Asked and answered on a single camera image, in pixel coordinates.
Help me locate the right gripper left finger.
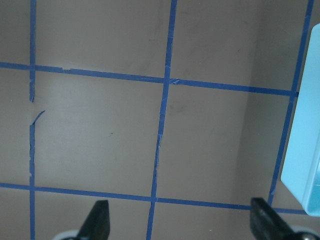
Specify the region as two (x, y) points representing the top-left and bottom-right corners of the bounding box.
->
(77, 200), (111, 240)

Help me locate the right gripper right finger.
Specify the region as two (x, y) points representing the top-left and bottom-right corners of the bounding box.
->
(250, 197), (295, 240)

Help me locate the light blue plastic bin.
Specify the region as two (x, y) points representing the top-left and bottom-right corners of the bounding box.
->
(281, 24), (320, 217)

